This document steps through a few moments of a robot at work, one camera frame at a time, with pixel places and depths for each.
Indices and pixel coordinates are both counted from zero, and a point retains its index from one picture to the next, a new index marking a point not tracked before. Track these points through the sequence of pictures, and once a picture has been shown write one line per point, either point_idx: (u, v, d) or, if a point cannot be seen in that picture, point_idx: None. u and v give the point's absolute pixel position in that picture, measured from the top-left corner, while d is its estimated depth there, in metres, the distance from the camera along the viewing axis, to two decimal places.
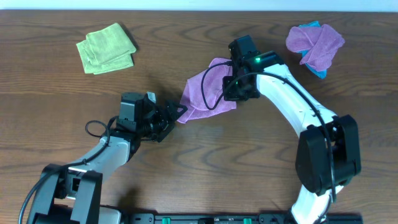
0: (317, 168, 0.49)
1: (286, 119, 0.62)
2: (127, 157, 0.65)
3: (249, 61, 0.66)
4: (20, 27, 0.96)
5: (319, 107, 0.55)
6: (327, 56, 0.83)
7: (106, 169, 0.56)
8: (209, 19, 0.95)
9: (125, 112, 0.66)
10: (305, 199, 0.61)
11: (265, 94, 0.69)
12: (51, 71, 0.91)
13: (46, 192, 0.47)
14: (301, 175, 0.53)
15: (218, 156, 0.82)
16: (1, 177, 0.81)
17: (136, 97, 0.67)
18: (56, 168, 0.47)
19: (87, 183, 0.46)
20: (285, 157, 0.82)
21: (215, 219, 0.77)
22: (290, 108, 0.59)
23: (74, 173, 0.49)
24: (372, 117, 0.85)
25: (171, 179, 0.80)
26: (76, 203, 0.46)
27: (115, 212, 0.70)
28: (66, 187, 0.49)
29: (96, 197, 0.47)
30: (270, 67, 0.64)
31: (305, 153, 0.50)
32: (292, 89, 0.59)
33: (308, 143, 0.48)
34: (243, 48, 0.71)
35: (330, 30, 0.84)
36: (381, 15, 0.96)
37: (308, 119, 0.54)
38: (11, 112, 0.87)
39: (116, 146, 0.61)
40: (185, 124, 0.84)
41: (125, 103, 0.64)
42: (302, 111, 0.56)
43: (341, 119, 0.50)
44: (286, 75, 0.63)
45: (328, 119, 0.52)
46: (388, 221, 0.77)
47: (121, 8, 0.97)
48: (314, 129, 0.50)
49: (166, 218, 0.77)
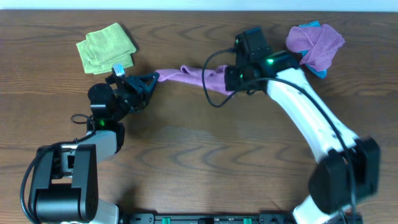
0: (334, 193, 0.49)
1: (301, 130, 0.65)
2: (115, 147, 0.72)
3: (260, 64, 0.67)
4: (20, 27, 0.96)
5: (339, 126, 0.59)
6: (327, 56, 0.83)
7: (101, 152, 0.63)
8: (209, 19, 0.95)
9: (98, 113, 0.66)
10: (311, 210, 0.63)
11: (277, 99, 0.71)
12: (52, 71, 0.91)
13: (44, 168, 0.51)
14: (315, 194, 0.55)
15: (218, 156, 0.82)
16: (1, 177, 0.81)
17: (104, 94, 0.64)
18: (50, 146, 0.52)
19: (82, 152, 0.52)
20: (285, 157, 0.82)
21: (215, 219, 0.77)
22: (306, 122, 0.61)
23: (68, 151, 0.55)
24: (372, 116, 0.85)
25: (171, 179, 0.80)
26: (75, 172, 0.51)
27: (112, 205, 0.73)
28: (62, 166, 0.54)
29: (92, 165, 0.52)
30: (283, 72, 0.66)
31: (324, 178, 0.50)
32: (310, 101, 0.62)
33: (329, 170, 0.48)
34: (252, 42, 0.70)
35: (330, 30, 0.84)
36: (380, 15, 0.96)
37: (328, 139, 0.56)
38: (10, 112, 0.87)
39: (102, 134, 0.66)
40: (185, 125, 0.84)
41: (95, 106, 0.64)
42: (321, 128, 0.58)
43: (364, 144, 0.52)
44: (303, 84, 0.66)
45: (349, 140, 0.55)
46: (388, 221, 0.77)
47: (121, 8, 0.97)
48: (334, 155, 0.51)
49: (166, 218, 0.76)
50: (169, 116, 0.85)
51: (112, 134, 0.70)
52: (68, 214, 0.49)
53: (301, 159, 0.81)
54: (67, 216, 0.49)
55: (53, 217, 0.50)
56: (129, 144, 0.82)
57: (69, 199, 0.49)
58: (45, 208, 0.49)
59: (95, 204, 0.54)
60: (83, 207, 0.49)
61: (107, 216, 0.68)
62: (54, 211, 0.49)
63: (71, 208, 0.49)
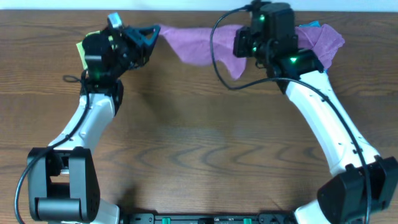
0: (347, 208, 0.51)
1: (318, 140, 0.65)
2: (114, 111, 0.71)
3: (282, 61, 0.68)
4: (21, 28, 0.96)
5: (359, 140, 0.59)
6: (327, 56, 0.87)
7: (94, 130, 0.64)
8: (209, 20, 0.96)
9: (94, 66, 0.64)
10: (316, 214, 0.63)
11: (295, 102, 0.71)
12: (52, 71, 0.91)
13: (39, 175, 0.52)
14: (324, 205, 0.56)
15: (218, 156, 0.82)
16: (1, 177, 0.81)
17: (100, 47, 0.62)
18: (42, 152, 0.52)
19: (76, 160, 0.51)
20: (285, 157, 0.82)
21: (215, 219, 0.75)
22: (327, 134, 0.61)
23: (62, 152, 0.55)
24: (372, 116, 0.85)
25: (171, 179, 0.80)
26: (73, 178, 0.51)
27: (114, 206, 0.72)
28: (58, 165, 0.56)
29: (89, 170, 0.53)
30: (305, 73, 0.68)
31: (338, 193, 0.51)
32: (333, 110, 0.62)
33: (346, 186, 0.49)
34: (282, 27, 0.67)
35: (330, 31, 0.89)
36: (380, 15, 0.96)
37: (347, 155, 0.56)
38: (10, 112, 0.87)
39: (97, 109, 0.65)
40: (185, 124, 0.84)
41: (91, 58, 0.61)
42: (342, 143, 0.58)
43: (384, 162, 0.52)
44: (327, 91, 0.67)
45: (370, 158, 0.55)
46: (389, 221, 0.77)
47: (122, 9, 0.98)
48: (353, 172, 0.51)
49: (166, 218, 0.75)
50: (169, 116, 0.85)
51: (109, 100, 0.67)
52: (69, 216, 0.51)
53: (301, 159, 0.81)
54: (69, 218, 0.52)
55: (55, 219, 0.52)
56: (129, 144, 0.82)
57: (70, 200, 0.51)
58: (45, 212, 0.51)
59: (96, 200, 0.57)
60: (84, 211, 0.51)
61: (106, 215, 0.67)
62: (55, 214, 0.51)
63: (73, 212, 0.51)
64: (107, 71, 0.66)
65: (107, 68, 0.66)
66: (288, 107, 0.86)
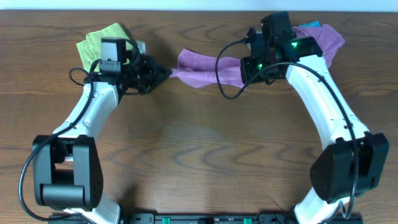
0: (336, 179, 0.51)
1: (313, 119, 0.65)
2: (117, 98, 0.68)
3: (283, 46, 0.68)
4: (20, 28, 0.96)
5: (352, 118, 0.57)
6: (328, 56, 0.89)
7: (98, 119, 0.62)
8: (209, 20, 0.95)
9: (107, 53, 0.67)
10: (312, 202, 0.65)
11: (293, 84, 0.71)
12: (52, 71, 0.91)
13: (44, 161, 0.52)
14: (316, 182, 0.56)
15: (218, 156, 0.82)
16: (1, 177, 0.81)
17: (116, 38, 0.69)
18: (46, 140, 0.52)
19: (80, 149, 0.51)
20: (285, 157, 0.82)
21: (215, 219, 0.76)
22: (320, 111, 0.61)
23: (66, 140, 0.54)
24: (372, 116, 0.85)
25: (171, 179, 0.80)
26: (76, 165, 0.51)
27: (115, 204, 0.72)
28: (63, 152, 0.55)
29: (93, 160, 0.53)
30: (305, 56, 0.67)
31: (328, 165, 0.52)
32: (327, 90, 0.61)
33: (334, 156, 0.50)
34: (278, 25, 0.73)
35: (330, 31, 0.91)
36: (380, 15, 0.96)
37: (338, 129, 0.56)
38: (10, 112, 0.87)
39: (102, 97, 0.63)
40: (185, 124, 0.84)
41: (106, 43, 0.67)
42: (334, 119, 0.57)
43: (372, 137, 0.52)
44: (323, 72, 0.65)
45: (360, 134, 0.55)
46: (389, 221, 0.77)
47: (121, 8, 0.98)
48: (342, 143, 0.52)
49: (166, 218, 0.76)
50: (169, 116, 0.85)
51: (112, 88, 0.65)
52: (72, 201, 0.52)
53: (301, 159, 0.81)
54: (71, 203, 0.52)
55: (57, 204, 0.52)
56: (129, 144, 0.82)
57: (74, 186, 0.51)
58: (50, 196, 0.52)
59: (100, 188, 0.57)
60: (87, 198, 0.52)
61: (107, 212, 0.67)
62: (58, 198, 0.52)
63: (76, 197, 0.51)
64: (117, 60, 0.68)
65: (119, 58, 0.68)
66: (289, 107, 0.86)
